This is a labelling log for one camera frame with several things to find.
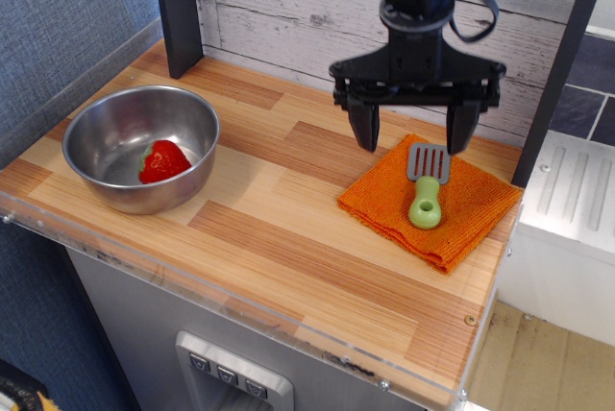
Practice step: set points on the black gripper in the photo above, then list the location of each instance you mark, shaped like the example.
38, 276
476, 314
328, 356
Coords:
416, 70

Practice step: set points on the green handled grey spatula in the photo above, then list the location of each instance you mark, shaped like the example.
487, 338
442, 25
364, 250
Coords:
428, 166

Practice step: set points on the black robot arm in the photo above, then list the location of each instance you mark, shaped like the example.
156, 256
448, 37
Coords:
424, 16

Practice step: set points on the folded orange cloth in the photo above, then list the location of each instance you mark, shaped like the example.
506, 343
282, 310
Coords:
441, 223

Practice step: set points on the white ribbed side cabinet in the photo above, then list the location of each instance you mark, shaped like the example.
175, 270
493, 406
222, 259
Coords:
560, 262

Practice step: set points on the red toy strawberry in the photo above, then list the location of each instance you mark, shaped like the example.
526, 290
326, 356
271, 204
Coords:
162, 160

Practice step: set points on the stainless steel bowl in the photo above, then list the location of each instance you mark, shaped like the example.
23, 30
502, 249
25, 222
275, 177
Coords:
106, 142

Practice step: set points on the clear acrylic edge guard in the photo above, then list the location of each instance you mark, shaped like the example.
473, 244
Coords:
428, 394

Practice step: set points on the silver dispenser button panel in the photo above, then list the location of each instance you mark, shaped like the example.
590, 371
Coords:
218, 379

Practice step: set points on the grey toy fridge cabinet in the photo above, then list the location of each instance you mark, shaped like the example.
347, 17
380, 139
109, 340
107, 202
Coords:
142, 315

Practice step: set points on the yellow object at corner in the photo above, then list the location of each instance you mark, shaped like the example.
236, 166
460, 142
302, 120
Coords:
47, 404

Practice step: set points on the dark grey right post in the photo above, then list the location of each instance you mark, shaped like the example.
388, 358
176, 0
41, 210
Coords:
562, 64

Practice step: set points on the dark grey post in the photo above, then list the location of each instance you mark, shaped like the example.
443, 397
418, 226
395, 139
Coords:
562, 64
182, 36

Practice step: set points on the dark grey left post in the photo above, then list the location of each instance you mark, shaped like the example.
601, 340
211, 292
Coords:
182, 36

